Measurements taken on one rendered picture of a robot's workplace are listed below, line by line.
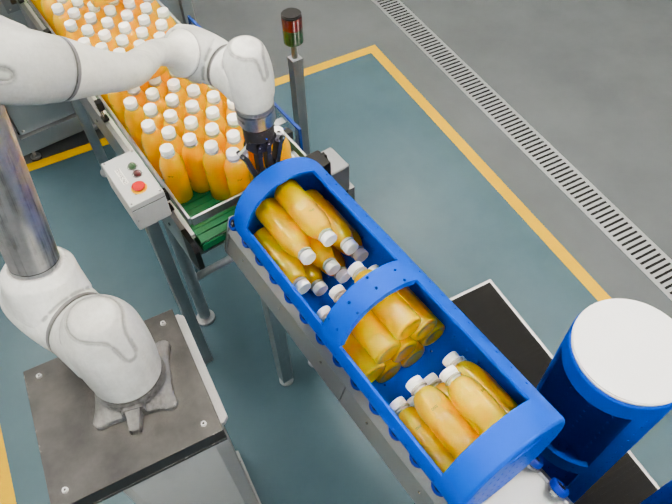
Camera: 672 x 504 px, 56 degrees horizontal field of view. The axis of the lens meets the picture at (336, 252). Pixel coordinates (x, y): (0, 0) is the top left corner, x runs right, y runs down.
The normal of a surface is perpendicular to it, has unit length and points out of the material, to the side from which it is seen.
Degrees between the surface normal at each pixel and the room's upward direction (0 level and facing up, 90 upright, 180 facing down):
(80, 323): 7
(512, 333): 0
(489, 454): 28
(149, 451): 5
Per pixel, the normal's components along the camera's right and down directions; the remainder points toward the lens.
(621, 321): -0.02, -0.59
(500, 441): -0.23, -0.45
